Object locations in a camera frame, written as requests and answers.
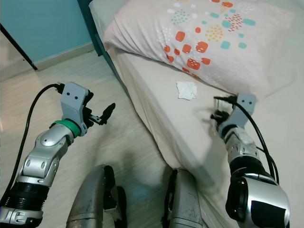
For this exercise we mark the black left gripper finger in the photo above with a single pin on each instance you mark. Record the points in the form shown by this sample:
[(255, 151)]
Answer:
[(107, 112)]

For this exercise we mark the white tissue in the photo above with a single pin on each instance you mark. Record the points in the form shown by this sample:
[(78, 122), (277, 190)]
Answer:
[(186, 90)]

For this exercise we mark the pink patterned pillow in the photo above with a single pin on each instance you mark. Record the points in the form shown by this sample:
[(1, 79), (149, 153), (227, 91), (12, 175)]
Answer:
[(209, 42)]

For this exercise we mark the cream sheeted mattress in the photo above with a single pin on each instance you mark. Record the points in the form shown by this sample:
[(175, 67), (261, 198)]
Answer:
[(171, 123)]

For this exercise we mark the grey left robot leg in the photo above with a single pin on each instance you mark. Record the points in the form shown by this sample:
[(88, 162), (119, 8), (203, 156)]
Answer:
[(90, 199)]

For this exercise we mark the grey robot leg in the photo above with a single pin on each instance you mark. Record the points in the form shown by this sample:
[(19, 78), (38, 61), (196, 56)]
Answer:
[(90, 199), (187, 204)]

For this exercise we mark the grey right robot leg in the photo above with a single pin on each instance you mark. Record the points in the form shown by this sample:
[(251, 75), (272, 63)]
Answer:
[(187, 204)]

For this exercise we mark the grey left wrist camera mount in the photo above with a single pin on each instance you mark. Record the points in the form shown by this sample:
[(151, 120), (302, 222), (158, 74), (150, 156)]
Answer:
[(74, 99)]

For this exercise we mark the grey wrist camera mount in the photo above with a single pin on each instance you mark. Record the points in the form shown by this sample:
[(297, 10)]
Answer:
[(246, 102), (74, 99)]

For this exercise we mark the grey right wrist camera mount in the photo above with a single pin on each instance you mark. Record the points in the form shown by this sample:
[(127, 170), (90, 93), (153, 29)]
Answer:
[(246, 102)]

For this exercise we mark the black door frame strip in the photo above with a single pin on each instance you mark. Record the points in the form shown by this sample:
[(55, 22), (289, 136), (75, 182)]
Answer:
[(19, 47)]

